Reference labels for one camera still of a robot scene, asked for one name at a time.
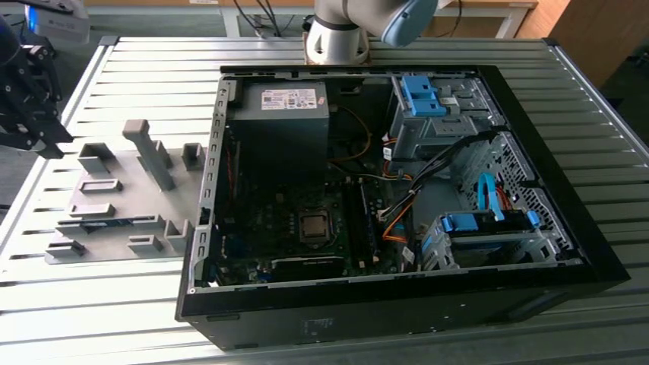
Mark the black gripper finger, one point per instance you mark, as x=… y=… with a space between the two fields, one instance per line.
x=43 y=87
x=15 y=110

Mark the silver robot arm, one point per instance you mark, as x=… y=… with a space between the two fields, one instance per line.
x=335 y=38

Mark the grey parts rack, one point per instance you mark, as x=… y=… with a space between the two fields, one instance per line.
x=132 y=186

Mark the grey power supply unit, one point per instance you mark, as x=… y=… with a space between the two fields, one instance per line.
x=284 y=129

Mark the dark green motherboard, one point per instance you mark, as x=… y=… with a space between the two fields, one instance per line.
x=268 y=232

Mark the silver CPU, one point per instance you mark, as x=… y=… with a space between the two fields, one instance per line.
x=315 y=227

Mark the black graphics card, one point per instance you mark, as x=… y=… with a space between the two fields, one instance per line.
x=304 y=268

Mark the blue drive carrier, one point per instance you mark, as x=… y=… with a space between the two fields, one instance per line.
x=421 y=100

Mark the tall metal drive cage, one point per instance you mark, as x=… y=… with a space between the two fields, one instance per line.
x=436 y=133

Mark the black open PC case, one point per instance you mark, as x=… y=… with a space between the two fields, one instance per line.
x=355 y=315

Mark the white desk wooden top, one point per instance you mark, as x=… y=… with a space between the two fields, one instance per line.
x=487 y=7

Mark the hard disk in blue carrier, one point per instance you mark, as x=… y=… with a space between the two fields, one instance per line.
x=467 y=223

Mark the low metal disk bay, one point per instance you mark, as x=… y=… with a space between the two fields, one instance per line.
x=507 y=245

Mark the brown wooden cabinet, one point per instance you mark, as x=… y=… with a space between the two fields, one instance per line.
x=599 y=38

